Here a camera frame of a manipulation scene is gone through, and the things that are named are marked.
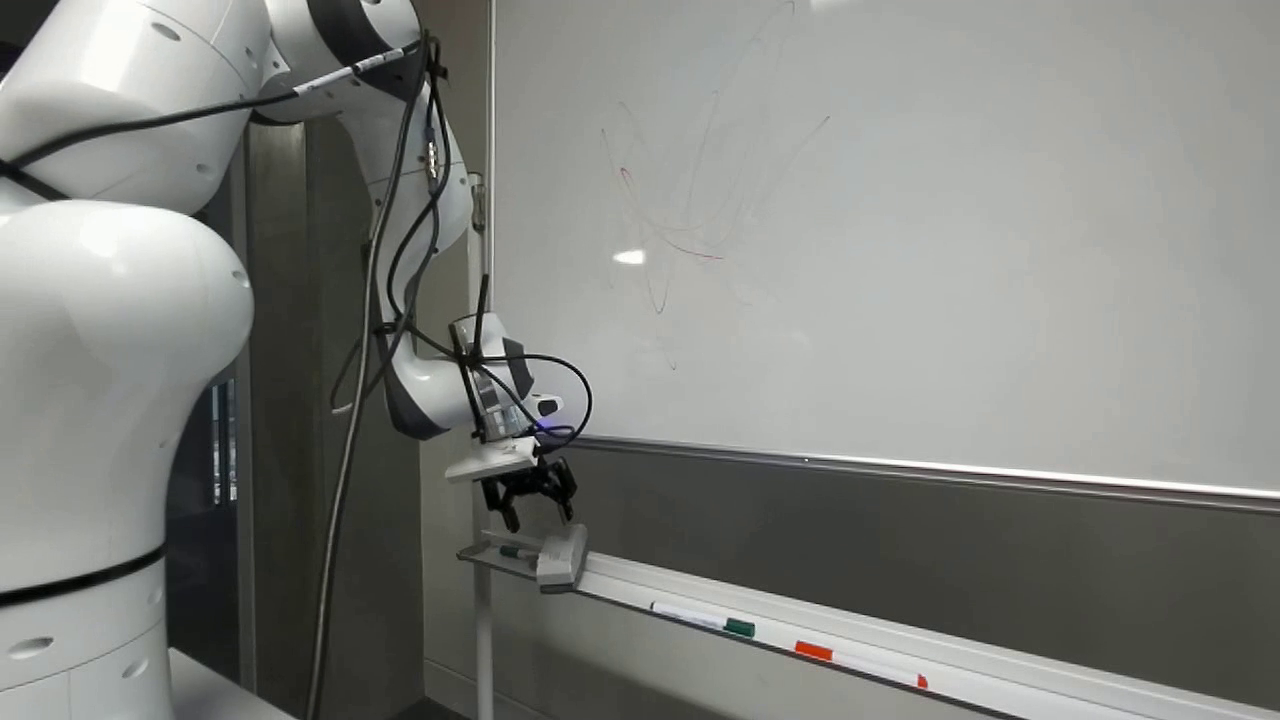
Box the white whiteboard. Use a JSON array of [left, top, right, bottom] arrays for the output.
[[486, 0, 1280, 518]]

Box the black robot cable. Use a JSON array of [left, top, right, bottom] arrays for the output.
[[301, 35, 600, 720]]

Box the grey whiteboard duster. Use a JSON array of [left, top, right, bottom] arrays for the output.
[[498, 522, 590, 594]]

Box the white marker tray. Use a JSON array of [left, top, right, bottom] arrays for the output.
[[457, 535, 1280, 720]]

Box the green capped white marker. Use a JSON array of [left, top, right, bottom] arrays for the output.
[[649, 602, 760, 640]]

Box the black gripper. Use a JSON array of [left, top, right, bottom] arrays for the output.
[[477, 455, 581, 535]]

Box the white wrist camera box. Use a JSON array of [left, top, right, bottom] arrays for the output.
[[443, 437, 542, 486]]

